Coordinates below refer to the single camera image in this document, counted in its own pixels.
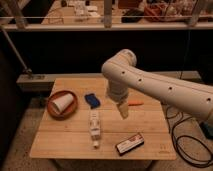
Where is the black cable on floor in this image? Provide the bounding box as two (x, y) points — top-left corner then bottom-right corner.
(163, 104), (213, 169)

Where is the blue sponge block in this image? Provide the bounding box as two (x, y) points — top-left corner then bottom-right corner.
(84, 93), (100, 109)

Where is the clear bottle with white label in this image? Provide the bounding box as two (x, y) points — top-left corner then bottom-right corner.
(89, 111), (101, 148)

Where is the black power adapter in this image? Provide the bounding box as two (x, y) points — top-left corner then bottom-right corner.
(200, 123), (213, 140)

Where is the grey metal diagonal pole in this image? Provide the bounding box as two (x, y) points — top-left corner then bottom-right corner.
(0, 26), (33, 77)

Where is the cluttered background shelf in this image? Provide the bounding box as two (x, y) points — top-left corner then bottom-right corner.
(0, 0), (213, 31)

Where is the grey horizontal metal beam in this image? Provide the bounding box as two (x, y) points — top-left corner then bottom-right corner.
(16, 70), (203, 92)

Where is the orange carrot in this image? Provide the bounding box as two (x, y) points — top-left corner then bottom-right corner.
(128, 101), (144, 106)

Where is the white paper cup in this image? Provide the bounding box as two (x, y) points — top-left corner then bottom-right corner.
(51, 94), (74, 114)

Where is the beige wooden gripper tool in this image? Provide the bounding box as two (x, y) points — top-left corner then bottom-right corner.
(117, 102), (129, 119)

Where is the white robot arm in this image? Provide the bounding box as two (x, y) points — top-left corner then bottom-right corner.
(101, 49), (213, 125)

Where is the black and red box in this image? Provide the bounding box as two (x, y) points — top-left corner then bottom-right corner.
(115, 133), (144, 156)

